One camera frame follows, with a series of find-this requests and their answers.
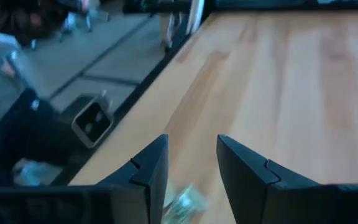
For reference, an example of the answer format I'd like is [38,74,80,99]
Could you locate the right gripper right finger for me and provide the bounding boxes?
[216,134,321,224]

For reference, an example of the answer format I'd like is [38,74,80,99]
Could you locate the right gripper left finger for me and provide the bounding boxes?
[96,134,170,224]

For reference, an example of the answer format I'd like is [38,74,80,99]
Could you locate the white printed packet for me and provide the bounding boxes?
[162,182,210,224]

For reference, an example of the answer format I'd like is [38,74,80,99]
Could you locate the white plastic bag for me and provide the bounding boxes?
[12,157,64,187]

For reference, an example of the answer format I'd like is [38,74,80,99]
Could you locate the black aluminium table frame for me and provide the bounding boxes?
[50,0,358,187]

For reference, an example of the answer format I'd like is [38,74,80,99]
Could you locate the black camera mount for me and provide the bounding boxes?
[0,88,85,187]

